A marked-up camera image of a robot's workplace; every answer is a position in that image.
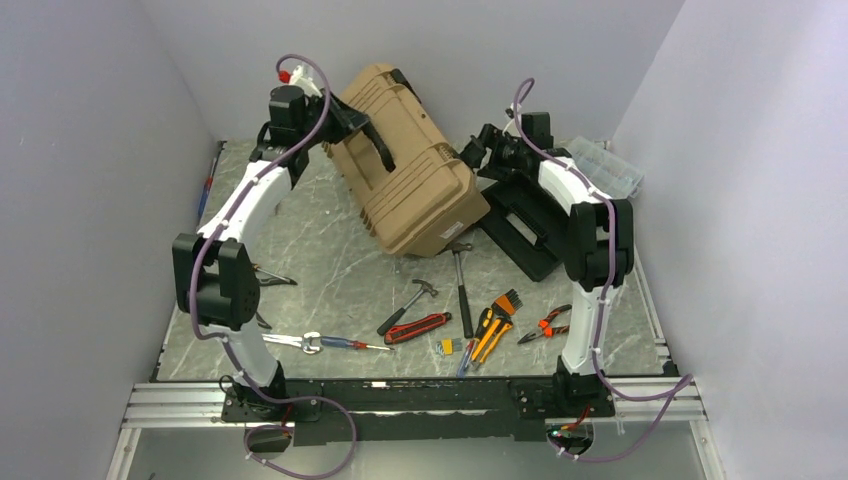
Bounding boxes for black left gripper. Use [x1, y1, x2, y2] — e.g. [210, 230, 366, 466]
[300, 88, 372, 149]

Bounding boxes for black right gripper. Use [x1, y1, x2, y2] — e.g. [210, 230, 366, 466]
[454, 126, 526, 184]

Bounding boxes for black tool tray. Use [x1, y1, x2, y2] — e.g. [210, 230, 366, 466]
[477, 174, 569, 282]

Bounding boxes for tan plastic toolbox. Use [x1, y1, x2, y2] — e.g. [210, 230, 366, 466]
[322, 63, 490, 257]

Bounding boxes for large black-handled hammer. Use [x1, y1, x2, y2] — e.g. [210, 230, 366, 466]
[448, 242, 474, 339]

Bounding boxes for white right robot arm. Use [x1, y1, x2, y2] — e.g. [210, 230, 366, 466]
[460, 112, 635, 415]

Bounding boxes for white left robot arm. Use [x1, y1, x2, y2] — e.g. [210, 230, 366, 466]
[172, 86, 375, 420]

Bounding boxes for clear compartment organizer box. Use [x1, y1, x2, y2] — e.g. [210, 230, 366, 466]
[566, 136, 644, 199]

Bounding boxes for orange black utility knife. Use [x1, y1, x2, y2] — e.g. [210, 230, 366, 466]
[471, 307, 513, 369]

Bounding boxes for small claw hammer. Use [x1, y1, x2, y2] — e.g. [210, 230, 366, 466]
[376, 279, 438, 336]

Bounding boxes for red black utility knife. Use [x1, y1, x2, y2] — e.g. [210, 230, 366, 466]
[383, 312, 453, 346]

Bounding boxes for silver combination wrench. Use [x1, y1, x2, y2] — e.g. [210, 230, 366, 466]
[262, 332, 323, 355]

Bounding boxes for blue red screwdriver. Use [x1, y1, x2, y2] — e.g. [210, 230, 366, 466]
[319, 336, 394, 351]

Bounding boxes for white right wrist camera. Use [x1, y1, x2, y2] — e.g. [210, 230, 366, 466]
[503, 103, 522, 137]

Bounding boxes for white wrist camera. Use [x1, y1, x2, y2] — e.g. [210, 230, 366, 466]
[503, 103, 522, 137]
[278, 63, 322, 96]

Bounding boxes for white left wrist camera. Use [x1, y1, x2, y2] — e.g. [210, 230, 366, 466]
[278, 63, 322, 96]

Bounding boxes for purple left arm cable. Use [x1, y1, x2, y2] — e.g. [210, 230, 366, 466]
[188, 54, 359, 480]

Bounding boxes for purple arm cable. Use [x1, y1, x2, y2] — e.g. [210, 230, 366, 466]
[188, 54, 359, 480]
[511, 78, 696, 465]

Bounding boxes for blue red tool at wall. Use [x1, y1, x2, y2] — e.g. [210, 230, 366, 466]
[196, 158, 218, 221]

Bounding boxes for yellow handled screwdriver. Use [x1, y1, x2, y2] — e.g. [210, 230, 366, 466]
[253, 265, 298, 287]

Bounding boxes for orange handled pliers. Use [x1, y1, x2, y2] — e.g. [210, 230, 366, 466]
[517, 304, 572, 345]

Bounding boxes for black handled cutters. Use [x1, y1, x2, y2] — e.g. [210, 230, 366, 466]
[255, 312, 272, 331]

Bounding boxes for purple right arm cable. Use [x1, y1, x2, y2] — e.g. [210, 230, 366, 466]
[511, 78, 696, 465]

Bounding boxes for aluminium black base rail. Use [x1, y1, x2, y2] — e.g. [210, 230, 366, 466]
[107, 376, 726, 479]

